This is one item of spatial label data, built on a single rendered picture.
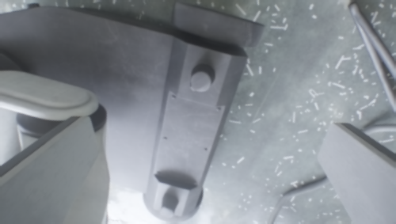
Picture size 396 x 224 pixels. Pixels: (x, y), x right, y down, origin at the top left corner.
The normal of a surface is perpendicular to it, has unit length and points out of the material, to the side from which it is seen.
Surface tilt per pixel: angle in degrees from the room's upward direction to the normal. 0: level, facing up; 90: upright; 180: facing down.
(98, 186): 90
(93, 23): 0
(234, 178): 0
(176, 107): 0
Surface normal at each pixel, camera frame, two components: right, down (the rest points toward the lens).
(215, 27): -0.12, 0.46
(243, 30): 0.40, 0.47
